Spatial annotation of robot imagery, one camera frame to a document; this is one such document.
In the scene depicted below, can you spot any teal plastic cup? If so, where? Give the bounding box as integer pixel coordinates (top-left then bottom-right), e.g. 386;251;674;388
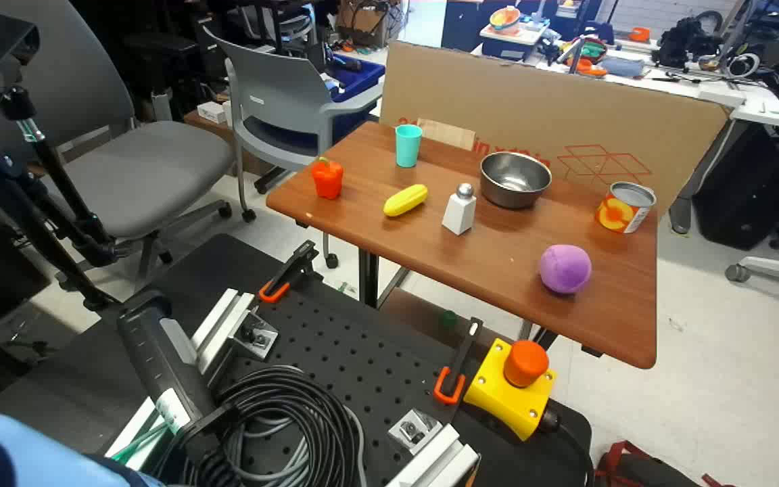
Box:
392;123;428;170

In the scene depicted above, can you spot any blue plastic bin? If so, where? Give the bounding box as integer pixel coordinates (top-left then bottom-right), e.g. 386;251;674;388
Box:
321;53;386;104

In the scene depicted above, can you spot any metal bowl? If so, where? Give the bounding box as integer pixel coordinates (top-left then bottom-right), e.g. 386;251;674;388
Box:
476;149;553;211

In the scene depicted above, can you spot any grey office chair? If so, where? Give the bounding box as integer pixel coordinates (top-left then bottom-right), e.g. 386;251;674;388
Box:
0;0;237;274

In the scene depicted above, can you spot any black table leg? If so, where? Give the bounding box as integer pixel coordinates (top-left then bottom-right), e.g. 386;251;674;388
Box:
357;250;384;308

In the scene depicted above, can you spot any orange black clamp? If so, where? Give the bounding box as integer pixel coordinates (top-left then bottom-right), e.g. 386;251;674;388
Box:
257;239;321;308
429;318;484;410

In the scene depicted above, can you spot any silver can with fruit label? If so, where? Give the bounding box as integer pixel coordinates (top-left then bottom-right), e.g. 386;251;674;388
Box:
594;178;660;239

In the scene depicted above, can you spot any cardboard panel with red print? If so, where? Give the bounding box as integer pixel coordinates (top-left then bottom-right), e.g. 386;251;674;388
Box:
376;38;736;216

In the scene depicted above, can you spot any black tripod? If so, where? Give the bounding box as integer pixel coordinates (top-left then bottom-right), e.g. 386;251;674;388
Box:
0;84;126;315

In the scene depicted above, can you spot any black cable coil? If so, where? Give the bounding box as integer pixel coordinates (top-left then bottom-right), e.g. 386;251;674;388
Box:
175;362;371;487

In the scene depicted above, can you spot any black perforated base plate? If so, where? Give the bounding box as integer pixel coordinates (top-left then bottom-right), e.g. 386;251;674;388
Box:
0;232;594;487

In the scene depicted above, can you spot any white background table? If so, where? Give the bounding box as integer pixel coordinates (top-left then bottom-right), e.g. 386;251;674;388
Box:
474;26;779;130

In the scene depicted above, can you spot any purple ball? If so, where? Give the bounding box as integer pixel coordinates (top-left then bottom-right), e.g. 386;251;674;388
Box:
536;241;594;297

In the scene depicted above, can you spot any black bag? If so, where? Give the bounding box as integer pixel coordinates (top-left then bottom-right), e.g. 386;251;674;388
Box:
693;119;779;251

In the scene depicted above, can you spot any grey power box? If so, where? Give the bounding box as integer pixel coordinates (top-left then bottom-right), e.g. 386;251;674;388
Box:
115;291;222;437

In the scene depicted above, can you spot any light blue chair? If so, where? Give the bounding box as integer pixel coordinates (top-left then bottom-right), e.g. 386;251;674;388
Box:
200;26;386;224

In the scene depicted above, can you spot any orange toy pepper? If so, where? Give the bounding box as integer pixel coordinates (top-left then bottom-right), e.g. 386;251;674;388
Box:
309;158;345;203

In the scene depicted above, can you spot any white salt shaker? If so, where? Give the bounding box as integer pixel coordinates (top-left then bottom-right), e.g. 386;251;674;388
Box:
438;181;479;239

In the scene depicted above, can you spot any blue cloth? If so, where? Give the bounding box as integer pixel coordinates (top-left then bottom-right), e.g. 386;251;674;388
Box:
0;410;154;487

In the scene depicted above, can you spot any yellow emergency stop box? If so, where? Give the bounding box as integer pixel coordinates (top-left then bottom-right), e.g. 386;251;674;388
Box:
459;338;560;445

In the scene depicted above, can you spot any aluminium rail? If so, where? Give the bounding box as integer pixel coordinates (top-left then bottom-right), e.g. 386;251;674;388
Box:
102;288;257;462
384;419;482;487

